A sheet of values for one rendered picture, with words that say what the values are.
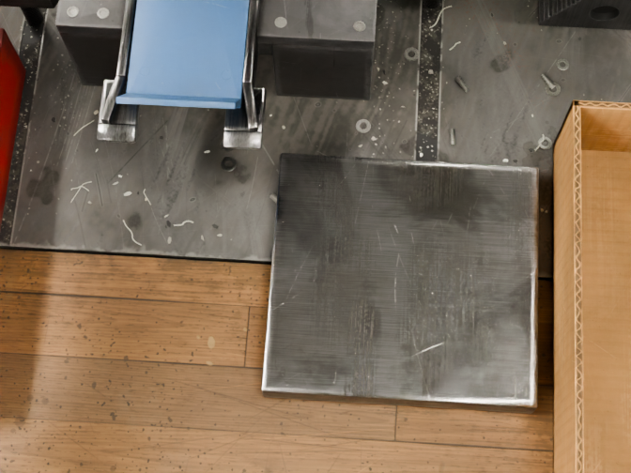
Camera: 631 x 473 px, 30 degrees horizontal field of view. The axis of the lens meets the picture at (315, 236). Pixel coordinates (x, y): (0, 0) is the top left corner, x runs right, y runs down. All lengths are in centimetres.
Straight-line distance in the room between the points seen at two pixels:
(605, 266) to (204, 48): 29
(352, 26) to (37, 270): 26
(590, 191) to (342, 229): 17
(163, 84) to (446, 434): 28
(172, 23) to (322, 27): 9
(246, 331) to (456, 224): 15
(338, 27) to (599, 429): 30
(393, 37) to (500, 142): 11
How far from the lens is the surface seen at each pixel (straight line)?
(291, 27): 75
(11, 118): 82
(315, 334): 74
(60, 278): 79
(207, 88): 72
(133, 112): 73
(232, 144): 71
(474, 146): 81
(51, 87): 84
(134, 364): 76
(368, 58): 76
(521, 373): 74
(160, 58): 74
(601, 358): 77
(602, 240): 79
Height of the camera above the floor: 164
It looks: 71 degrees down
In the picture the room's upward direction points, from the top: 2 degrees counter-clockwise
